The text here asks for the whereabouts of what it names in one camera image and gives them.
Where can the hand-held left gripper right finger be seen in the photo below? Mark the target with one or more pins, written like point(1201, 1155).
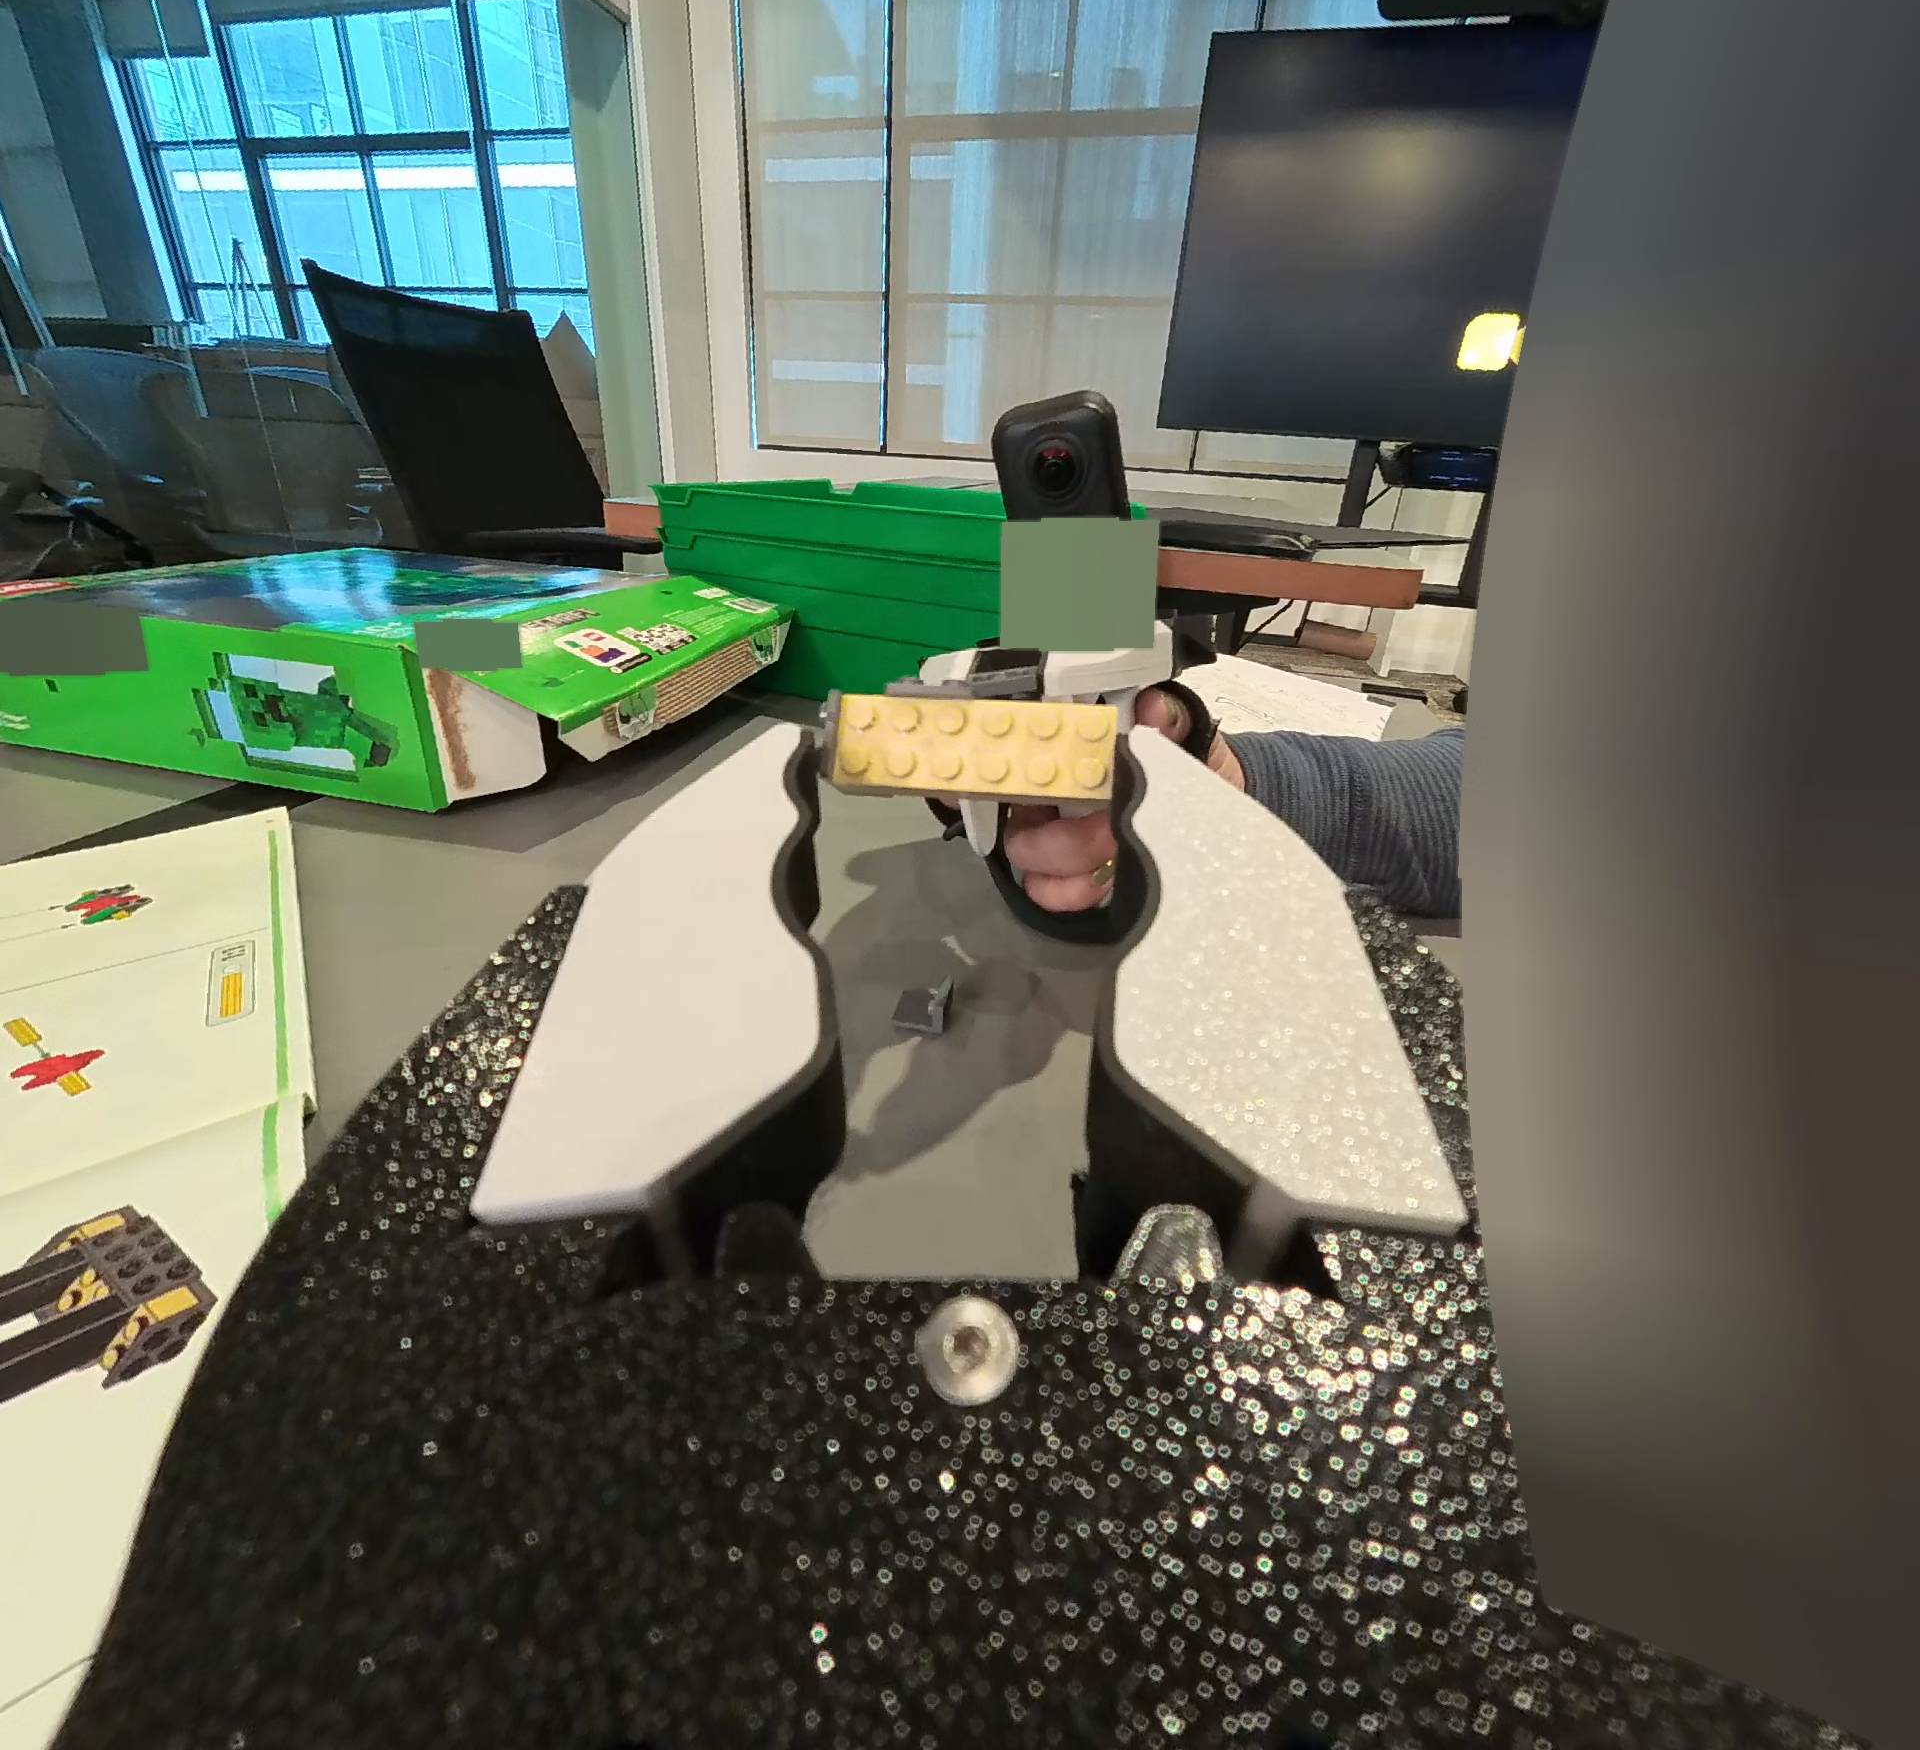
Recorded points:
point(1275, 1030)

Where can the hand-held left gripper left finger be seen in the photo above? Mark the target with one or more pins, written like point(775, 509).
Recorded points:
point(645, 1000)

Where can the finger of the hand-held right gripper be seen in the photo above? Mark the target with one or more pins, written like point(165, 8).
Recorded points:
point(938, 675)

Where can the yellow brick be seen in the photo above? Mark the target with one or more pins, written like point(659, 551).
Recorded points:
point(975, 744)

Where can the grey desk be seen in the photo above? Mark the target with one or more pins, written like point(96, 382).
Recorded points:
point(450, 910)

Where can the person's right hand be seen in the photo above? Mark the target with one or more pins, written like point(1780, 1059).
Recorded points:
point(1073, 866)

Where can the green plastic crate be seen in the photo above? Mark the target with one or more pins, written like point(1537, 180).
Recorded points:
point(839, 582)

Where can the table with wooden edge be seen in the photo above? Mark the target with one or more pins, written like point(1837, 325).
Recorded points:
point(1289, 575)

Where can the large window with blinds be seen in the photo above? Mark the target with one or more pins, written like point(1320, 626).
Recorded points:
point(1050, 177)

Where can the black display stand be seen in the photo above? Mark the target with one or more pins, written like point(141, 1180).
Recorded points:
point(1358, 490)

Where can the large black display screen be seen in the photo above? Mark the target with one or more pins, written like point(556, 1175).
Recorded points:
point(1350, 235)

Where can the green cardboard toy box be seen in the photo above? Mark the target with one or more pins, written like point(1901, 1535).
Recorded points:
point(346, 648)

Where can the open instruction booklet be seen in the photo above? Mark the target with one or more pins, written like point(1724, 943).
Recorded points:
point(135, 1030)

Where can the black mesh office chair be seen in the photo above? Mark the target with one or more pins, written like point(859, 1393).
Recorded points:
point(436, 417)

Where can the grey office chair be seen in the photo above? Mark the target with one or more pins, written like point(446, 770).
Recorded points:
point(263, 430)
point(105, 430)

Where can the small grey bracket brick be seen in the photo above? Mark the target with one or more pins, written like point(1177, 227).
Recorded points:
point(922, 1009)

